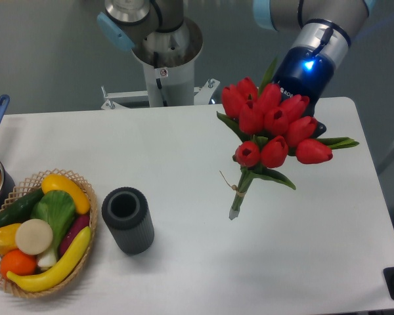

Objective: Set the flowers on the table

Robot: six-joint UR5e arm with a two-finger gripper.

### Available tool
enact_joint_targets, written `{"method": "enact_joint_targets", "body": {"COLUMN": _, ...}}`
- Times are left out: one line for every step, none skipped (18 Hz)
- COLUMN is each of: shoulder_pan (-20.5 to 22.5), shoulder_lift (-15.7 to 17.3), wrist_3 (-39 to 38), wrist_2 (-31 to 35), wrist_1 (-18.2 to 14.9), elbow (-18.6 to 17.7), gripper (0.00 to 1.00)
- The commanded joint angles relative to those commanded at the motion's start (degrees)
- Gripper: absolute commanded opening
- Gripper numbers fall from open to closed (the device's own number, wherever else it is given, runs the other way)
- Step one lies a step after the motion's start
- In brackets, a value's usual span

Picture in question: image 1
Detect purple sweet potato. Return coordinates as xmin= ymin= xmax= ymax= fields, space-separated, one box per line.
xmin=58 ymin=214 xmax=89 ymax=257

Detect yellow banana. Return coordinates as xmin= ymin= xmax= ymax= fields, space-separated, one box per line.
xmin=7 ymin=226 xmax=91 ymax=293

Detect beige round disc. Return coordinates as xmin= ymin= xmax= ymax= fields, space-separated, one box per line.
xmin=15 ymin=219 xmax=53 ymax=255

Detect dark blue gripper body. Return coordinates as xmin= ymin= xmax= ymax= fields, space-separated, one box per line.
xmin=273 ymin=47 xmax=334 ymax=116

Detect green bok choy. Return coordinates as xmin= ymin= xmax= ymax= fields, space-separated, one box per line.
xmin=30 ymin=190 xmax=76 ymax=271

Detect woven wicker basket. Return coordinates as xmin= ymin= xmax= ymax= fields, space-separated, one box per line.
xmin=0 ymin=169 xmax=98 ymax=299

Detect red tulip bouquet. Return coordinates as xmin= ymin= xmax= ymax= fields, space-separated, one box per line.
xmin=217 ymin=61 xmax=358 ymax=220

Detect green cucumber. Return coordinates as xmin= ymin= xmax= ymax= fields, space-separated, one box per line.
xmin=0 ymin=189 xmax=44 ymax=228

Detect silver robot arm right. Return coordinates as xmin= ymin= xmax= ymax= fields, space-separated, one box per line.
xmin=253 ymin=0 xmax=376 ymax=117

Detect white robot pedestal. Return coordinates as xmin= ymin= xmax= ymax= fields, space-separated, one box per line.
xmin=142 ymin=61 xmax=194 ymax=108

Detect white metal base bracket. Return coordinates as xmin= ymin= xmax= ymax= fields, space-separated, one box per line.
xmin=100 ymin=78 xmax=221 ymax=110

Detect dark grey ribbed vase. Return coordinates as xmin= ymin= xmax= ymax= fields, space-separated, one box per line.
xmin=101 ymin=187 xmax=154 ymax=255

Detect yellow bell pepper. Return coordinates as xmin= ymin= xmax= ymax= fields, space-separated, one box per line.
xmin=0 ymin=223 xmax=22 ymax=256

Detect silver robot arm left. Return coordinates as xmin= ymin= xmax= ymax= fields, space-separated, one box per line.
xmin=97 ymin=1 xmax=203 ymax=68

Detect orange fruit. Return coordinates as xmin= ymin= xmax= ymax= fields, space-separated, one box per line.
xmin=0 ymin=249 xmax=37 ymax=280

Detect yellow squash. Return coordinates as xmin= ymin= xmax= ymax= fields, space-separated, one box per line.
xmin=41 ymin=174 xmax=90 ymax=215

